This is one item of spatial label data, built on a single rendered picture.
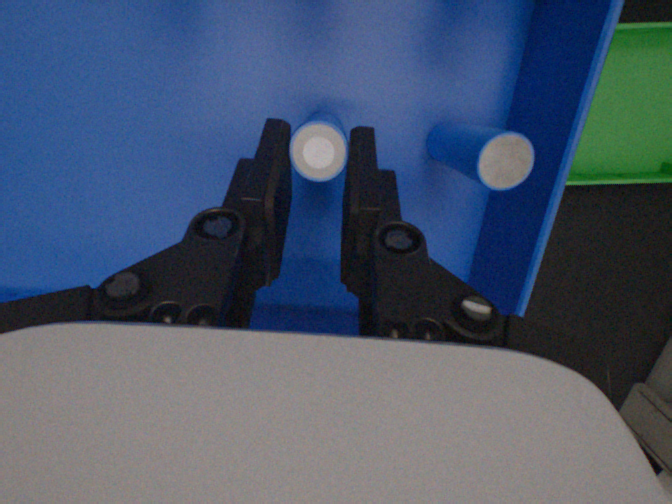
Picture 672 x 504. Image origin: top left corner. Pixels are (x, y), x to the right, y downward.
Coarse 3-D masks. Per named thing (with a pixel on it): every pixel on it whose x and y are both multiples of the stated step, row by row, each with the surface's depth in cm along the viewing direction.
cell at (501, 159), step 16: (448, 128) 15; (464, 128) 14; (480, 128) 13; (496, 128) 12; (432, 144) 16; (448, 144) 14; (464, 144) 13; (480, 144) 11; (496, 144) 11; (512, 144) 11; (528, 144) 11; (448, 160) 14; (464, 160) 12; (480, 160) 11; (496, 160) 11; (512, 160) 11; (528, 160) 11; (480, 176) 12; (496, 176) 12; (512, 176) 12
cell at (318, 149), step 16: (304, 128) 11; (320, 128) 11; (336, 128) 11; (304, 144) 11; (320, 144) 11; (336, 144) 11; (304, 160) 11; (320, 160) 11; (336, 160) 11; (304, 176) 11; (320, 176) 11; (336, 176) 11
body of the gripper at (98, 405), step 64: (0, 384) 5; (64, 384) 5; (128, 384) 5; (192, 384) 5; (256, 384) 5; (320, 384) 5; (384, 384) 5; (448, 384) 5; (512, 384) 5; (576, 384) 5; (0, 448) 4; (64, 448) 4; (128, 448) 4; (192, 448) 4; (256, 448) 4; (320, 448) 4; (384, 448) 4; (448, 448) 4; (512, 448) 5; (576, 448) 5; (640, 448) 5
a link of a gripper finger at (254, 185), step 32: (288, 128) 11; (256, 160) 9; (288, 160) 11; (256, 192) 8; (288, 192) 12; (256, 224) 9; (160, 256) 8; (256, 256) 9; (128, 288) 7; (256, 288) 9; (128, 320) 7
